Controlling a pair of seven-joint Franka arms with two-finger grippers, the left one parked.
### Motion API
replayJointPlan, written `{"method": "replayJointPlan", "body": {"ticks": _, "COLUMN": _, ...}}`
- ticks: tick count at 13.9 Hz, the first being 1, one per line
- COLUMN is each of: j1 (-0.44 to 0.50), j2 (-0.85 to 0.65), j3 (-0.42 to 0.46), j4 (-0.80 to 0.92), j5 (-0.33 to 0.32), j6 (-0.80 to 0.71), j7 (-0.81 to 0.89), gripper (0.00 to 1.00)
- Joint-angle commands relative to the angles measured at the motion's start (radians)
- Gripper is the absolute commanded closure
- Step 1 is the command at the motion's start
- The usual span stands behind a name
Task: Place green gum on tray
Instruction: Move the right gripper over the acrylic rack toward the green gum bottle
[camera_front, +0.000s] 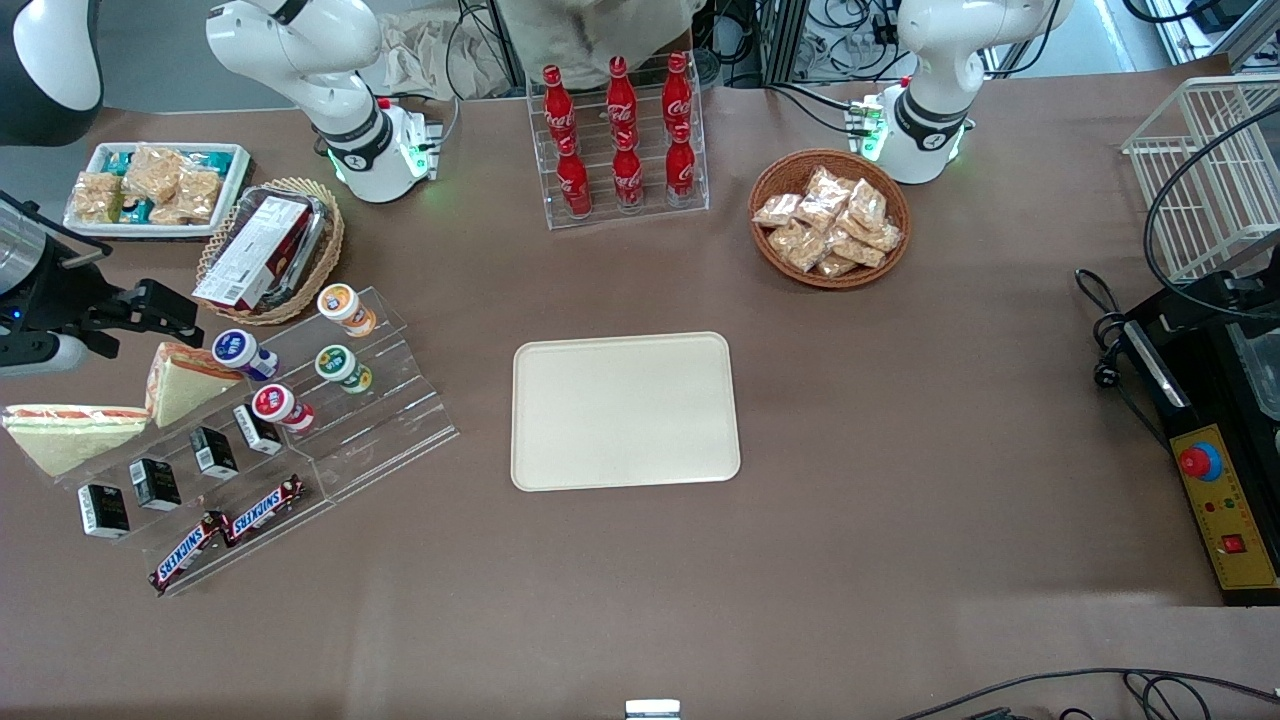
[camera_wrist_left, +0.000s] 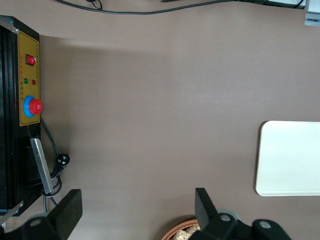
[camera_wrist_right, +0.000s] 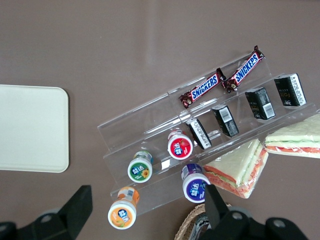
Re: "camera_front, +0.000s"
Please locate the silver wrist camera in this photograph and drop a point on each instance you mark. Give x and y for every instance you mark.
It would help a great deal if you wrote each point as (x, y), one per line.
(45, 353)

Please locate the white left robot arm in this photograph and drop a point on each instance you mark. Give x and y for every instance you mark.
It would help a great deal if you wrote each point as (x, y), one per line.
(940, 70)

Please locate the clear acrylic tiered display stand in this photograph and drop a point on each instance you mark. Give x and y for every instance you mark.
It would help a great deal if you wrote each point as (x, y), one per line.
(385, 420)

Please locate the person in beige clothing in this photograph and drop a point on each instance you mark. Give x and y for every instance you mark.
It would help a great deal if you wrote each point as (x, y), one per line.
(600, 35)

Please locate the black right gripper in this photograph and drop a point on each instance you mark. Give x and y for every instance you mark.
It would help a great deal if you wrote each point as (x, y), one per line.
(62, 298)

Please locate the large wrapped triangle sandwich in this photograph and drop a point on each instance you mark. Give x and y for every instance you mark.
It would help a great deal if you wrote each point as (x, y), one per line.
(70, 435)

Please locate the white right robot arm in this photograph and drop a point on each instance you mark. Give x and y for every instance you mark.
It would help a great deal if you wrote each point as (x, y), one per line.
(340, 100)

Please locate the red Coca-Cola bottle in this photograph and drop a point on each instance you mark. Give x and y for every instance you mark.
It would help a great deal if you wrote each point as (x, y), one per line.
(681, 165)
(557, 103)
(573, 180)
(627, 172)
(621, 96)
(677, 90)

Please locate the green gum bottle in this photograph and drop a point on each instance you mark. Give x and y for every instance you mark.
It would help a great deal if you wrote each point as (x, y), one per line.
(343, 368)

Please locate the small wrapped triangle sandwich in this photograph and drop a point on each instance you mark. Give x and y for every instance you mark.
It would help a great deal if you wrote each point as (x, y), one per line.
(185, 385)

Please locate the beige plastic tray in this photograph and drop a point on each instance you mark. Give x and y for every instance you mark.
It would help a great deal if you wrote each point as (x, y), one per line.
(625, 411)

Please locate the clear packet of brown snacks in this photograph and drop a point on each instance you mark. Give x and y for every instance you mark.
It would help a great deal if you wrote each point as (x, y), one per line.
(836, 265)
(866, 205)
(778, 210)
(800, 246)
(858, 250)
(886, 238)
(825, 188)

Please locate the black control box yellow panel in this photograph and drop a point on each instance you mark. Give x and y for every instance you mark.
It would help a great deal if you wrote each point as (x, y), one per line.
(1215, 400)

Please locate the red gum bottle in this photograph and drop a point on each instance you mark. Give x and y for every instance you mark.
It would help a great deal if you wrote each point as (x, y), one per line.
(281, 407)

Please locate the oval wicker basket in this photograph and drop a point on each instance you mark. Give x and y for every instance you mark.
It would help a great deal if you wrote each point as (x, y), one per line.
(325, 255)

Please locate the clear acrylic bottle rack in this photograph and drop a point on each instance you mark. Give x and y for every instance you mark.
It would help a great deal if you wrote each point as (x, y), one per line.
(625, 150)

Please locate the purple gum bottle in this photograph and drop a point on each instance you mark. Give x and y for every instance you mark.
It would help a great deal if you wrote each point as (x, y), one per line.
(243, 353)

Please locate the small white block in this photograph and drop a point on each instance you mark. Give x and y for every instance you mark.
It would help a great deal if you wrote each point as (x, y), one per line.
(652, 709)

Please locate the orange gum bottle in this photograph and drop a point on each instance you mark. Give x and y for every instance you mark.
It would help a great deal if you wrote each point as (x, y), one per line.
(347, 309)

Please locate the crumpled white cloth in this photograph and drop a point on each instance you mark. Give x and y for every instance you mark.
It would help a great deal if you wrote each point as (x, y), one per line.
(420, 55)

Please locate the white rectangular snack tray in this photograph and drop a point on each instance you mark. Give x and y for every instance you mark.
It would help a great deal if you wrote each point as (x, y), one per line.
(232, 185)

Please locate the red emergency stop button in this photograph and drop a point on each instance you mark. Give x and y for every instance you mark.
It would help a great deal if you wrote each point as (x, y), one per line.
(1198, 461)

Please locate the red and white box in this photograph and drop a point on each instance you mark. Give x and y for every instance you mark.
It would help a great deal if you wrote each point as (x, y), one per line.
(255, 250)

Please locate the round wicker basket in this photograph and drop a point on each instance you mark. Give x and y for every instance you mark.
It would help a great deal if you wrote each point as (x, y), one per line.
(775, 255)

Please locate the golden rice snack packet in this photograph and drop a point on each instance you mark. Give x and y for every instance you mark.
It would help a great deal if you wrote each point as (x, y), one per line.
(155, 170)
(96, 196)
(193, 195)

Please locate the teal snack packet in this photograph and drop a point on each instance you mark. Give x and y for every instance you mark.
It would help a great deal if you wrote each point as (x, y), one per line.
(120, 160)

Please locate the small black carton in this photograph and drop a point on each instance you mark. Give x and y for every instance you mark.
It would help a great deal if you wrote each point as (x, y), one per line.
(214, 452)
(104, 511)
(257, 428)
(155, 484)

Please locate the Snickers bar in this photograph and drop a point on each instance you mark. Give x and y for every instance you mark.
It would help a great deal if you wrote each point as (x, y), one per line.
(187, 553)
(262, 510)

